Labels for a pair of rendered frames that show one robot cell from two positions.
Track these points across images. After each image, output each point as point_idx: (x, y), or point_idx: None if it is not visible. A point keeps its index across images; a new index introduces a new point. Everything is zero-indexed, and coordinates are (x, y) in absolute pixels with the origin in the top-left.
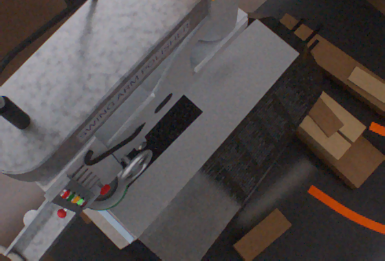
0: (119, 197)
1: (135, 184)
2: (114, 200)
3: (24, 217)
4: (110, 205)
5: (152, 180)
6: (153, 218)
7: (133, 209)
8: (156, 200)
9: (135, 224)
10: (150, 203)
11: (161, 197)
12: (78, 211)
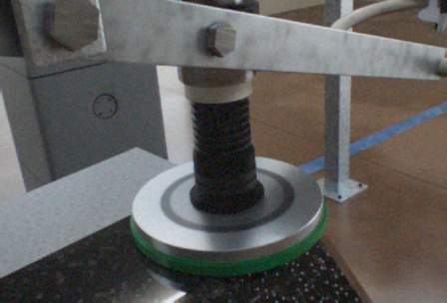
0: (164, 173)
1: (111, 218)
2: (180, 168)
3: None
4: (193, 161)
5: (51, 227)
6: (83, 170)
7: (134, 178)
8: (59, 195)
9: (136, 161)
10: (79, 189)
11: (42, 200)
12: None
